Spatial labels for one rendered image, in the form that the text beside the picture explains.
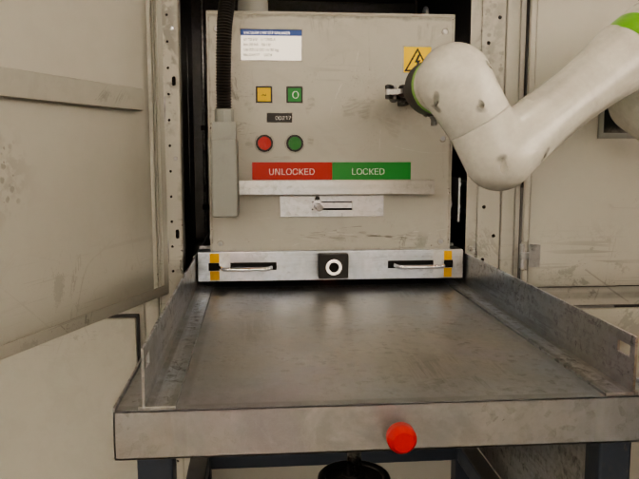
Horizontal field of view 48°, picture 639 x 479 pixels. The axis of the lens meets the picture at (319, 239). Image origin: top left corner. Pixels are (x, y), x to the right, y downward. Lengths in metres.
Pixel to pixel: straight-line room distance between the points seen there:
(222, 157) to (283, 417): 0.64
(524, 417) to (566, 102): 0.51
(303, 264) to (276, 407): 0.67
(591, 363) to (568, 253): 0.60
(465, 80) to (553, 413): 0.47
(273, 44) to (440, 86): 0.49
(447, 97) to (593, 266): 0.67
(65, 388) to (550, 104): 1.05
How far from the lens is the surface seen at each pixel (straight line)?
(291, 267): 1.45
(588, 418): 0.90
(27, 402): 1.57
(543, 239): 1.55
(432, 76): 1.06
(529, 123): 1.11
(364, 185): 1.42
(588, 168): 1.57
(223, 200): 1.33
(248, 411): 0.81
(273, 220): 1.45
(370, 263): 1.46
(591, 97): 1.20
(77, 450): 1.59
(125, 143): 1.38
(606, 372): 0.97
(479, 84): 1.06
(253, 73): 1.45
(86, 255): 1.28
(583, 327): 1.02
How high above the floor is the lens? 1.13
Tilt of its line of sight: 7 degrees down
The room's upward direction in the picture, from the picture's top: straight up
